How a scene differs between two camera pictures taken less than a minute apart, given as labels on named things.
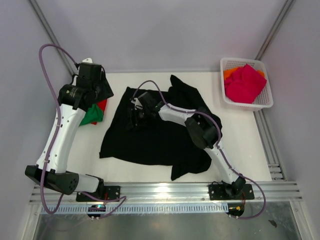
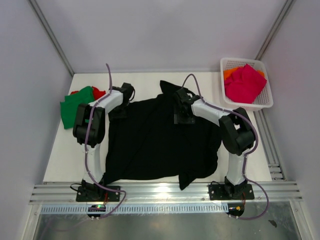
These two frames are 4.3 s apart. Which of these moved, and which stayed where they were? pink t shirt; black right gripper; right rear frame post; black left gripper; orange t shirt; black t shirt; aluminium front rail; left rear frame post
Moved: black t shirt; black left gripper; black right gripper
Stayed: pink t shirt; aluminium front rail; orange t shirt; right rear frame post; left rear frame post
